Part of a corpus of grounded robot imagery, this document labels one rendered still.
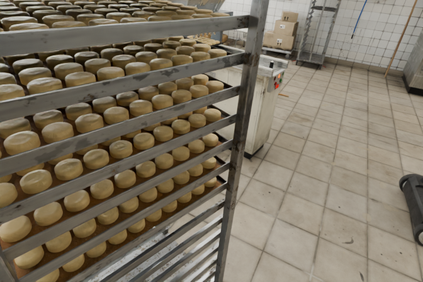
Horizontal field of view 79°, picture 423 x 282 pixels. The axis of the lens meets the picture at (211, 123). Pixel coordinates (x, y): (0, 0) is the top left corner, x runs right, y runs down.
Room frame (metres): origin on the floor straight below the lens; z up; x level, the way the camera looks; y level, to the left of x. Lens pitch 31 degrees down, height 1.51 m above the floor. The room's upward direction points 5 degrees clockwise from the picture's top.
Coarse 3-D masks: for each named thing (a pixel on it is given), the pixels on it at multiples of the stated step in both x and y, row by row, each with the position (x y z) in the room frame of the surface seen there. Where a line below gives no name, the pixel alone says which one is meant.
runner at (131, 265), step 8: (224, 200) 0.67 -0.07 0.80; (208, 208) 0.65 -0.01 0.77; (216, 208) 0.64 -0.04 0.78; (200, 216) 0.59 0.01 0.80; (208, 216) 0.61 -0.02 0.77; (184, 224) 0.57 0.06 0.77; (192, 224) 0.56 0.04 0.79; (176, 232) 0.52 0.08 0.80; (184, 232) 0.54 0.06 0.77; (160, 240) 0.50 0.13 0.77; (168, 240) 0.49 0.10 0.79; (152, 248) 0.48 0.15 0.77; (160, 248) 0.47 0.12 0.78; (136, 256) 0.45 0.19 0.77; (144, 256) 0.44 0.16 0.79; (128, 264) 0.41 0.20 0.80; (136, 264) 0.42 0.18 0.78; (120, 272) 0.39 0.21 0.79; (128, 272) 0.40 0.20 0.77; (104, 280) 0.37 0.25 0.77; (112, 280) 0.37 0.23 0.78
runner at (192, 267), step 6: (216, 246) 0.68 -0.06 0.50; (210, 252) 0.63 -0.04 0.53; (198, 258) 0.62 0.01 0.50; (204, 258) 0.61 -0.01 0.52; (192, 264) 0.60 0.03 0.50; (198, 264) 0.59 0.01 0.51; (186, 270) 0.57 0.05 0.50; (192, 270) 0.57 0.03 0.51; (174, 276) 0.54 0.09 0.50; (180, 276) 0.53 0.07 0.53
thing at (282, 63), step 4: (220, 44) 2.54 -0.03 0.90; (220, 48) 2.51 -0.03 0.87; (224, 48) 2.49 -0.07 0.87; (228, 48) 2.46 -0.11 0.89; (232, 48) 2.44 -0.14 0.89; (236, 48) 2.43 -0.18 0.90; (232, 52) 2.43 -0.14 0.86; (236, 52) 2.41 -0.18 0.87; (240, 52) 2.39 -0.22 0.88; (260, 56) 2.27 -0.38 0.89; (264, 56) 2.25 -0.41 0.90; (268, 56) 2.26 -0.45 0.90; (260, 60) 2.27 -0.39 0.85; (264, 60) 2.24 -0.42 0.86; (268, 60) 2.22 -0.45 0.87; (276, 60) 2.18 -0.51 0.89; (280, 60) 2.16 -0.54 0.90; (284, 60) 2.16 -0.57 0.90; (276, 64) 2.18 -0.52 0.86; (280, 64) 2.16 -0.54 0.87; (284, 64) 2.14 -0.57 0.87; (284, 68) 2.14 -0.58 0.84
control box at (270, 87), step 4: (276, 72) 2.02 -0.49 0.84; (280, 72) 2.03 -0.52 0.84; (284, 72) 2.10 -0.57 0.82; (276, 76) 1.98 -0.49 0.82; (280, 76) 2.05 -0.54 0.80; (272, 80) 1.92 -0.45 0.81; (276, 80) 1.99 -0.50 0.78; (268, 84) 1.93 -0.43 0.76; (272, 84) 1.93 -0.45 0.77; (276, 84) 2.01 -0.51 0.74; (280, 84) 2.08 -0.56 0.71; (268, 88) 1.93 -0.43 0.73; (272, 88) 1.94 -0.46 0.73; (268, 92) 1.93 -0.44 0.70
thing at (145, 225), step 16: (192, 192) 0.62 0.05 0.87; (208, 192) 0.64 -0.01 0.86; (176, 208) 0.56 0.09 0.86; (144, 224) 0.48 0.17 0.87; (112, 240) 0.42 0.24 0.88; (128, 240) 0.43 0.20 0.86; (80, 256) 0.37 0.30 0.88; (96, 256) 0.38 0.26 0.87; (64, 272) 0.34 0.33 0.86; (80, 272) 0.34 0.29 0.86
